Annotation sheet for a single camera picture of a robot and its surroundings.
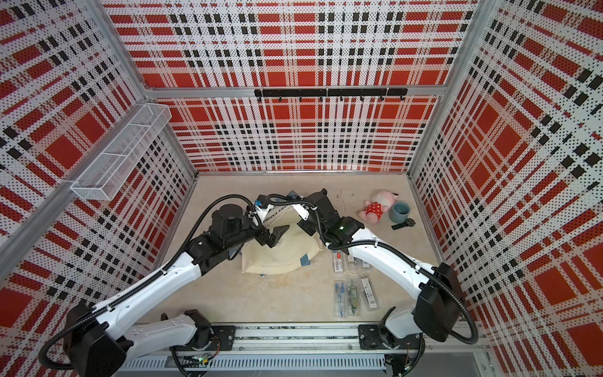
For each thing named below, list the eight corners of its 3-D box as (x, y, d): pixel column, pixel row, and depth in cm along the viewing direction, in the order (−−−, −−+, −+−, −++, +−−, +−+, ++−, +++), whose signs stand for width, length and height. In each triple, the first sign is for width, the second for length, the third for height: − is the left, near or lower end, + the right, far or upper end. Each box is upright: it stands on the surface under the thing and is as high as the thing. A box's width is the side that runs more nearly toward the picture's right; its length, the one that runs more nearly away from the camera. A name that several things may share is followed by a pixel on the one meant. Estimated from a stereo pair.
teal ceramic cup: (390, 224, 103) (394, 216, 98) (387, 210, 108) (390, 202, 103) (407, 224, 103) (412, 216, 98) (403, 210, 108) (407, 202, 103)
